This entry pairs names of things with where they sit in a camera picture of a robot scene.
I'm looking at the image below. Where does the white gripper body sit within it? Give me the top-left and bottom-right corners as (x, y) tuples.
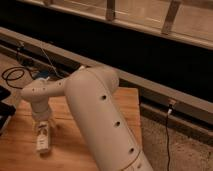
(32, 107), (52, 122)

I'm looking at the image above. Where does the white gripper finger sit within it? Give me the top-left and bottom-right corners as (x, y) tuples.
(33, 121), (39, 135)
(49, 120), (57, 131)

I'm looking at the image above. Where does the small white bottle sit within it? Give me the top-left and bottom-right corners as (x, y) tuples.
(36, 121), (50, 154)

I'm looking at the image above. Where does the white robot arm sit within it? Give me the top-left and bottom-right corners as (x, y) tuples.
(21, 66), (154, 171)

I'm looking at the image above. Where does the black object at left edge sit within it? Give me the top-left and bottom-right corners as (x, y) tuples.
(0, 85), (16, 135)

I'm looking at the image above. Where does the blue box on floor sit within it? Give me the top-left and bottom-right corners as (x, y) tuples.
(34, 70), (50, 79)

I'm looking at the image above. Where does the black coiled cable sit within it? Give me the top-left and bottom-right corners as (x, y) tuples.
(1, 65), (37, 90)

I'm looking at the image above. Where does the thin white cable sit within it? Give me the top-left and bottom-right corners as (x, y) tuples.
(39, 46), (64, 79)

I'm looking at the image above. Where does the black cable with plug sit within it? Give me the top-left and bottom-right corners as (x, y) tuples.
(164, 99), (178, 171)

